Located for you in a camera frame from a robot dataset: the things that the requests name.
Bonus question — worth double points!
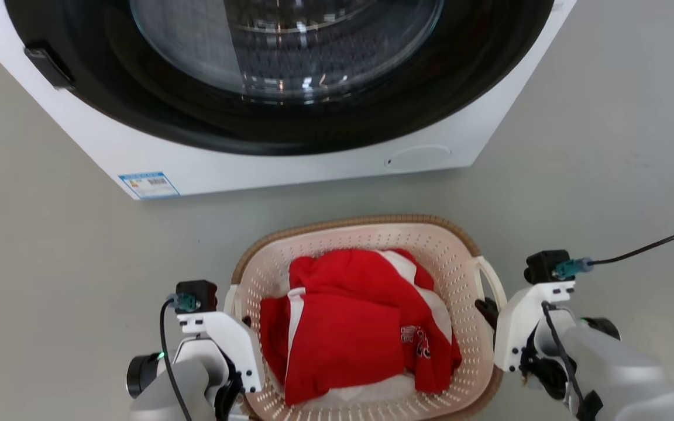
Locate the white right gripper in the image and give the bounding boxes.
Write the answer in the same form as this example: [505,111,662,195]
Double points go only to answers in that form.
[475,281,576,373]

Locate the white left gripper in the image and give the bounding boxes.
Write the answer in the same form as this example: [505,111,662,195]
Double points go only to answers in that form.
[176,312,264,394]

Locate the white front-load washing machine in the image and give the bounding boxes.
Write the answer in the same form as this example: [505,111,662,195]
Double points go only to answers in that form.
[0,0,577,201]

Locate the round white filter cover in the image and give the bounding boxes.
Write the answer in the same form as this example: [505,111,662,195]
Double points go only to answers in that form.
[385,144,452,171]

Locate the blue energy label sticker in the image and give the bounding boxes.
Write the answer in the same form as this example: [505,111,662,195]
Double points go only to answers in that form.
[118,171,180,200]

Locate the black left camera cable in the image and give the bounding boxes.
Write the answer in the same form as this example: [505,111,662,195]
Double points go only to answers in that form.
[159,295,194,421]

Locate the black camera cable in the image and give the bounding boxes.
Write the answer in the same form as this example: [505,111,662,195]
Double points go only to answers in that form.
[159,295,194,421]
[553,224,674,278]

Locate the black door handle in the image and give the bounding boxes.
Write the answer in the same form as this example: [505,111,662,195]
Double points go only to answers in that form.
[24,46,74,89]

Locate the red and white garment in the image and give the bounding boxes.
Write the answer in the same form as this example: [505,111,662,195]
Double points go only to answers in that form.
[260,249,462,406]

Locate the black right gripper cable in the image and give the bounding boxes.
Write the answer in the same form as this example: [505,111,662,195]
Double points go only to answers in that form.
[541,301,586,410]

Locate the cream perforated laundry basket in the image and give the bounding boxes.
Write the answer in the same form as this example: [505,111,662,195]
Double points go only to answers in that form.
[224,215,507,421]

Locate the black right camera cable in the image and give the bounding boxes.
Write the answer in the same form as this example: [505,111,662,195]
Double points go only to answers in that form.
[553,224,674,278]

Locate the round dark washing machine door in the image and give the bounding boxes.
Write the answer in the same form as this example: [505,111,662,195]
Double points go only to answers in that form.
[4,0,555,156]

